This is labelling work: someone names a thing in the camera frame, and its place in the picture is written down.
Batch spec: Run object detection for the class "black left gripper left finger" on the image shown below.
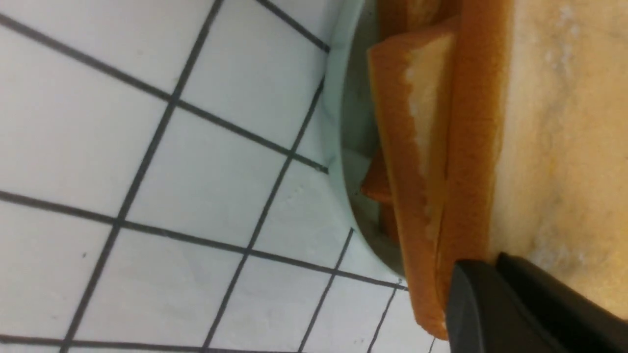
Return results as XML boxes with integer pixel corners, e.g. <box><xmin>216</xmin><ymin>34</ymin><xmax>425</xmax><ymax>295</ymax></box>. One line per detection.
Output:
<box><xmin>446</xmin><ymin>260</ymin><xmax>567</xmax><ymax>353</ymax></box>

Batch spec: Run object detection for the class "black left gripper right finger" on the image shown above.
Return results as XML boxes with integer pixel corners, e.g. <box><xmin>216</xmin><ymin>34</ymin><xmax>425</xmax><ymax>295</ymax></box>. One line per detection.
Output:
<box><xmin>496</xmin><ymin>252</ymin><xmax>628</xmax><ymax>353</ymax></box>

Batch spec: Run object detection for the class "pale green plate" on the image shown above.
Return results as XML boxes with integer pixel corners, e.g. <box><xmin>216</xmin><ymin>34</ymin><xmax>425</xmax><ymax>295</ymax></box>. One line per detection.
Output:
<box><xmin>318</xmin><ymin>0</ymin><xmax>405</xmax><ymax>283</ymax></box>

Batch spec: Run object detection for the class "white black-grid tablecloth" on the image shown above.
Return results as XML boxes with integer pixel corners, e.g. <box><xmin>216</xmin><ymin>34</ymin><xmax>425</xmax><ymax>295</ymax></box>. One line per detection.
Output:
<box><xmin>1</xmin><ymin>0</ymin><xmax>449</xmax><ymax>353</ymax></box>

